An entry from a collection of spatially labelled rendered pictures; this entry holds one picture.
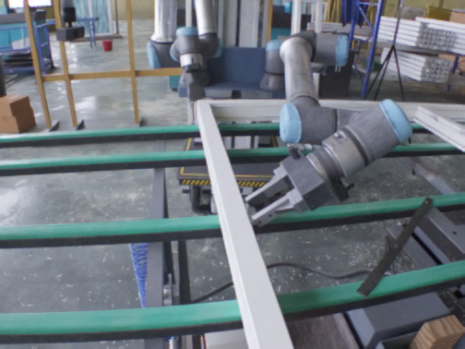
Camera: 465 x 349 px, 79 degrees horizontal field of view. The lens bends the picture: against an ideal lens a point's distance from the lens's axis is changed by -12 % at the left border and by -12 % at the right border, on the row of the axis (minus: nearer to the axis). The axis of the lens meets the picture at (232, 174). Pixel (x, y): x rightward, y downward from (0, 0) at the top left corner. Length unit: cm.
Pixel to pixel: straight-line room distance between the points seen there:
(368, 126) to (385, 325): 46
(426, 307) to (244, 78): 155
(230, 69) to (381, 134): 144
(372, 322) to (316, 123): 48
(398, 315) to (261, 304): 46
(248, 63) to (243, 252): 153
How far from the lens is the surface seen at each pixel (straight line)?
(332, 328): 89
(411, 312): 88
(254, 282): 50
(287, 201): 61
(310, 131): 71
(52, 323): 59
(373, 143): 62
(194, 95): 133
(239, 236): 57
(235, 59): 194
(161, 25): 172
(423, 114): 163
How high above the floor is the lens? 131
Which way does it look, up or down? 30 degrees down
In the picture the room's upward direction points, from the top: 3 degrees clockwise
